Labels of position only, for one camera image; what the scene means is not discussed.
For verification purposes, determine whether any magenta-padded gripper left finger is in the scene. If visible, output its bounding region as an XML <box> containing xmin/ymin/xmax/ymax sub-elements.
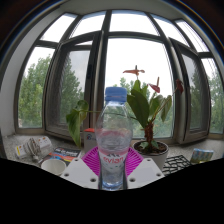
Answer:
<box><xmin>59</xmin><ymin>145</ymin><xmax>101</xmax><ymax>190</ymax></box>

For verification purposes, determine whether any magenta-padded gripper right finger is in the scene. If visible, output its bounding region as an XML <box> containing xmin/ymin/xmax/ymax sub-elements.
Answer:
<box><xmin>123</xmin><ymin>146</ymin><xmax>165</xmax><ymax>190</ymax></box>

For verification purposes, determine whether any clear blue-capped water bottle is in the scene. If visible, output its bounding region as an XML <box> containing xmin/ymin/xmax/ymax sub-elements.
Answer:
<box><xmin>94</xmin><ymin>86</ymin><xmax>134</xmax><ymax>191</ymax></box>

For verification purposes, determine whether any colourful printed book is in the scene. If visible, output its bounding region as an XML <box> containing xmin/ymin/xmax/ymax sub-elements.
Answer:
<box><xmin>39</xmin><ymin>146</ymin><xmax>83</xmax><ymax>167</ymax></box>

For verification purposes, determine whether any white mug with dark print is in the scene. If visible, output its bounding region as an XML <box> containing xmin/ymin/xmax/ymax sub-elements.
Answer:
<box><xmin>40</xmin><ymin>158</ymin><xmax>68</xmax><ymax>177</ymax></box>

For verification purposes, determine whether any black lattice trivet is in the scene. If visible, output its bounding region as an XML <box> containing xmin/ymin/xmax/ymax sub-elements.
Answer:
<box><xmin>162</xmin><ymin>154</ymin><xmax>193</xmax><ymax>177</ymax></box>

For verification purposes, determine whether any blue white small packet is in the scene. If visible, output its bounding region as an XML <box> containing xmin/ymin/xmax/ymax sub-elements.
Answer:
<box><xmin>189</xmin><ymin>148</ymin><xmax>215</xmax><ymax>166</ymax></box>

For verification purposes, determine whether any potted plant in white pot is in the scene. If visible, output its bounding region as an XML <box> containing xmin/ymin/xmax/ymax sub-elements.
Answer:
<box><xmin>65</xmin><ymin>65</ymin><xmax>185</xmax><ymax>173</ymax></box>

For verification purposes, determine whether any brown-framed bay window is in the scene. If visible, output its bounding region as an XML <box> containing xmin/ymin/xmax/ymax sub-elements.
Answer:
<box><xmin>13</xmin><ymin>9</ymin><xmax>224</xmax><ymax>146</ymax></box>

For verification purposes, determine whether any white power strip with cable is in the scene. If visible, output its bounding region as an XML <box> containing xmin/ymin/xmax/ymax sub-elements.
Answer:
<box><xmin>13</xmin><ymin>135</ymin><xmax>53</xmax><ymax>163</ymax></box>

